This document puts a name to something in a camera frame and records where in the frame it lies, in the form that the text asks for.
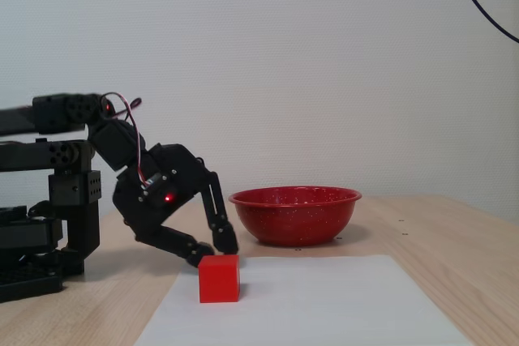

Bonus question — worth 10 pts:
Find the white paper sheet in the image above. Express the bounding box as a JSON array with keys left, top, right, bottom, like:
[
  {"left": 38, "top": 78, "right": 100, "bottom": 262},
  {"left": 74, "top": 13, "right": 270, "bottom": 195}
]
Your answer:
[{"left": 133, "top": 254, "right": 475, "bottom": 346}]

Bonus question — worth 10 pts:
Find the red cube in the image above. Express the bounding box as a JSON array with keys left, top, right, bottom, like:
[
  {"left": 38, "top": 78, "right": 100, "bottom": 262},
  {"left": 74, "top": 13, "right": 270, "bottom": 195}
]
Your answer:
[{"left": 197, "top": 254, "right": 241, "bottom": 304}]

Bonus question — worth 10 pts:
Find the red speckled bowl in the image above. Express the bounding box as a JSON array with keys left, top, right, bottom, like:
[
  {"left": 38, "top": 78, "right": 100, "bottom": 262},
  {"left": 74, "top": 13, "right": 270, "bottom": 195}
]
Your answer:
[{"left": 227, "top": 186, "right": 363, "bottom": 248}]

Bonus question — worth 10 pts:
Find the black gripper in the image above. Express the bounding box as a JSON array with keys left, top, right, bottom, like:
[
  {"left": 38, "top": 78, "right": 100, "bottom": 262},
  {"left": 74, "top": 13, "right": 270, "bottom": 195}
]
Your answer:
[{"left": 112, "top": 143, "right": 240, "bottom": 270}]

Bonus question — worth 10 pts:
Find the white red black servo wire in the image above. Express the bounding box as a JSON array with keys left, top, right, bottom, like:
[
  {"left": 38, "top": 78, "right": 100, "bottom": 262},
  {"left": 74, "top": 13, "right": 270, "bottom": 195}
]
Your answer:
[{"left": 101, "top": 92, "right": 150, "bottom": 186}]

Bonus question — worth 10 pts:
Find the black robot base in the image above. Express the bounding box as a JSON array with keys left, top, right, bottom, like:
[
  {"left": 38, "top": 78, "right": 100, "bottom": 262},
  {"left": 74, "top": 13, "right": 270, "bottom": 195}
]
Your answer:
[{"left": 0, "top": 206, "right": 86, "bottom": 305}]

